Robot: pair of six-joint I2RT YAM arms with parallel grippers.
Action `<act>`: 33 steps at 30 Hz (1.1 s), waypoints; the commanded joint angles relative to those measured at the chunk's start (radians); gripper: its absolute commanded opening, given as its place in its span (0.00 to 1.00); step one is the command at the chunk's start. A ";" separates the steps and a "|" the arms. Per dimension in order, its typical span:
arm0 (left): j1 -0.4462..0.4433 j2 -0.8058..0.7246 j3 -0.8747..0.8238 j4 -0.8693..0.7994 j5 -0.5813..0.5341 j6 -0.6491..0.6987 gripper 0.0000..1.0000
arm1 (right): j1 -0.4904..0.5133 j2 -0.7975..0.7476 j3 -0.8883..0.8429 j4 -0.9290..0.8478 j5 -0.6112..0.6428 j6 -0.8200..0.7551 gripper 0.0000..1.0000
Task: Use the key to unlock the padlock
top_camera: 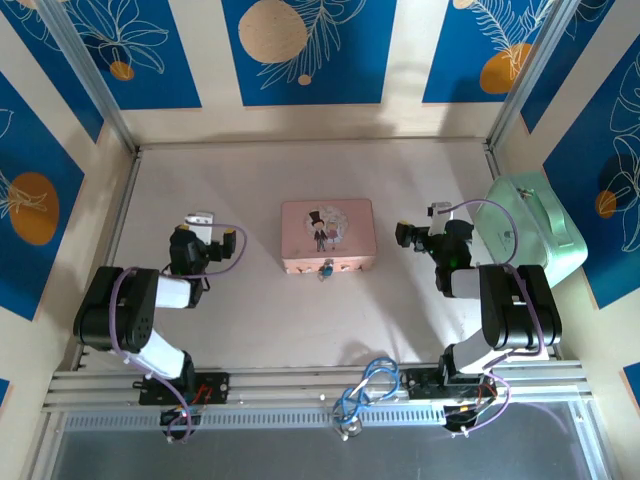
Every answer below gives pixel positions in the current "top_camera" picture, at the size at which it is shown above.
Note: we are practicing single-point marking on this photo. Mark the small blue padlock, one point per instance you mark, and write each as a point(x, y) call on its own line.
point(327, 269)

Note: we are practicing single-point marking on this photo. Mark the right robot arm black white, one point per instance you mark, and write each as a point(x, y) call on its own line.
point(520, 310)

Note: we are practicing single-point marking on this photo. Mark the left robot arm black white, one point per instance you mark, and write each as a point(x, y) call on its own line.
point(112, 310)

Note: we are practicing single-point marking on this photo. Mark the mint green bag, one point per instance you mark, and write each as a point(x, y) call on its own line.
point(530, 235)

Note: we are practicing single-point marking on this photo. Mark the pink tin box with couple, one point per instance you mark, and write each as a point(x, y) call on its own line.
point(327, 225)

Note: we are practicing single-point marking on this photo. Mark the white table sheet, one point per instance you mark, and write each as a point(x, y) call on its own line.
point(300, 320)

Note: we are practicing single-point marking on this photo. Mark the black controller board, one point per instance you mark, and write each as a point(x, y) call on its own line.
point(465, 412)
point(175, 416)

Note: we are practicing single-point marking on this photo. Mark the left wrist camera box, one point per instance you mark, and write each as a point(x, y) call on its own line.
point(200, 219)

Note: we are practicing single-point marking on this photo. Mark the aluminium back rail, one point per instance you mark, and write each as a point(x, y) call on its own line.
point(310, 145)

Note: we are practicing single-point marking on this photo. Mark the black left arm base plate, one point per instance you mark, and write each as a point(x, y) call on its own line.
point(215, 387)

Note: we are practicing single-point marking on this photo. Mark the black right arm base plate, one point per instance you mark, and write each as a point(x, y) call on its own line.
point(422, 385)

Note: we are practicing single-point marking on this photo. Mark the aluminium mounting rail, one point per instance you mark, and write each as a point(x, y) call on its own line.
point(300, 387)

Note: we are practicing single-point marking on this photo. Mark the aluminium frame post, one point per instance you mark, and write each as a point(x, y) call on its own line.
point(85, 65)
point(530, 70)

